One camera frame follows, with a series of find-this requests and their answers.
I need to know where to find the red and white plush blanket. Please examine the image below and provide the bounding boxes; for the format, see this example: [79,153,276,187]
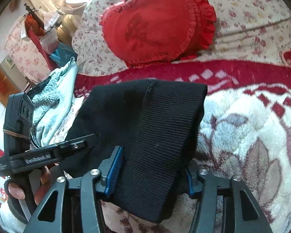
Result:
[75,50,291,232]

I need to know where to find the floral covered chair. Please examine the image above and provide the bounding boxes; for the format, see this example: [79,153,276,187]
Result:
[4,16,50,84]

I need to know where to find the black knit pants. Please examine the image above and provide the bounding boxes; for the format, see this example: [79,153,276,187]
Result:
[60,79,207,223]

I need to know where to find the red bag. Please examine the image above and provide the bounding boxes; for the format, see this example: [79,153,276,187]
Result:
[24,14,58,71]

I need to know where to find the red heart ruffled pillow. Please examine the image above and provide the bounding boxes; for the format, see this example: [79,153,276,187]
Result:
[100,0,216,68]

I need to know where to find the light blue towel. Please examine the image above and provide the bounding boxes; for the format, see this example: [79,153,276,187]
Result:
[28,57,78,147]

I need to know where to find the person's left hand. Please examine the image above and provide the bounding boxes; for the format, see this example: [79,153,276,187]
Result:
[7,165,51,206]

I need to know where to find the floral cream bedsheet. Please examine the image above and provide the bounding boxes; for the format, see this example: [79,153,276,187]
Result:
[72,0,291,76]

